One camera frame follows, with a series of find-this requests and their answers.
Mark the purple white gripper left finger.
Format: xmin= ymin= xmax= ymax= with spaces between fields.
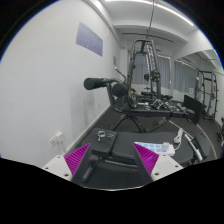
xmin=42 ymin=144 xmax=89 ymax=181

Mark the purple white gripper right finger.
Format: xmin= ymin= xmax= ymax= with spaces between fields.
xmin=133 ymin=142 xmax=182 ymax=181

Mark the white charger plug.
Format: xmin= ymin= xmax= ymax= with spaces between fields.
xmin=161 ymin=142 xmax=170 ymax=150

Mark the white power strip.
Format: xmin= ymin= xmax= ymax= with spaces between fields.
xmin=137 ymin=142 xmax=175 ymax=156

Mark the black yellow weight plate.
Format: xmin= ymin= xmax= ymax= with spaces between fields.
xmin=128 ymin=88 xmax=138 ymax=108

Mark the black foam roller pad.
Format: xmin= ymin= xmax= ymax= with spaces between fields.
xmin=83 ymin=78 xmax=128 ymax=97

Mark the black power rack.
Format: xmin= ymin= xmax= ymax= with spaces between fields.
xmin=194 ymin=70 xmax=218 ymax=123

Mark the grey window curtain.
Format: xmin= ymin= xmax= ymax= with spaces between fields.
xmin=174 ymin=61 xmax=196 ymax=93

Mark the white wall socket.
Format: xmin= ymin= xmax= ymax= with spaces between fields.
xmin=49 ymin=132 xmax=64 ymax=147

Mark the white charger cable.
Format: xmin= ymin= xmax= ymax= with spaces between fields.
xmin=169 ymin=128 xmax=185 ymax=152

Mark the silver metal key ring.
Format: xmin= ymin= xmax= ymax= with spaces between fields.
xmin=97 ymin=130 xmax=115 ymax=142

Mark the black cable gym machine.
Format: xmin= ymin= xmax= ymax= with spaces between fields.
xmin=127 ymin=39 xmax=171 ymax=110

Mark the blue wall poster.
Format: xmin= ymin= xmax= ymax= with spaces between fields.
xmin=76 ymin=23 xmax=103 ymax=56

